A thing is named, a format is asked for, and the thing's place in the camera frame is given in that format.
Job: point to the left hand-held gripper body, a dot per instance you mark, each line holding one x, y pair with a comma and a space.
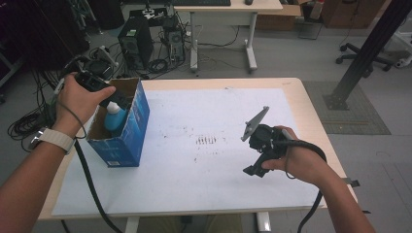
89, 81

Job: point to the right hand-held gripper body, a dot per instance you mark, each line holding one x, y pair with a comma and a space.
267, 140

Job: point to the blue bottle with white cap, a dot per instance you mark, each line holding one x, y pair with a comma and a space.
114, 119

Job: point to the blue cardboard box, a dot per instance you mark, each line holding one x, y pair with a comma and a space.
129, 136

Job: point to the person's left hand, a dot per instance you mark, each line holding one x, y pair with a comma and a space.
76, 106

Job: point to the person's right hand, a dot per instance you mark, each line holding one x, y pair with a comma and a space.
302, 163

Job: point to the black round device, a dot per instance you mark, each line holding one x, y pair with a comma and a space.
97, 66

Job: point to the beige table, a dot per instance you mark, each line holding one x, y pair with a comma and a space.
311, 106

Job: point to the black computer tower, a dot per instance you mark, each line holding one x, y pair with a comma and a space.
136, 42

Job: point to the dark curtain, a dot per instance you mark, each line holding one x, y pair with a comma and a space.
39, 29

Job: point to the open computer case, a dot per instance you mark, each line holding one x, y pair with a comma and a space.
175, 42

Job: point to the grey floor mat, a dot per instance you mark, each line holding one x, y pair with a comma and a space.
350, 110

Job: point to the brown cardboard box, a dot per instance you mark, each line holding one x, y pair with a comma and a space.
278, 17

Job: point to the black office chair base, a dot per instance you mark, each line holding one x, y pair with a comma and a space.
354, 53

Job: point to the black keyboard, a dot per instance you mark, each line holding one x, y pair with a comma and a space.
200, 2

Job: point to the white desk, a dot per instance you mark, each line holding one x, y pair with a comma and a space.
226, 8

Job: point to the computer mouse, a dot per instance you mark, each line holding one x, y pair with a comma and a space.
249, 2

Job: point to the brown wooden cabinet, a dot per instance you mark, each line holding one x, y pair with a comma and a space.
353, 13

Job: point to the black metal post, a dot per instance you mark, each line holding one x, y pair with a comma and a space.
369, 48

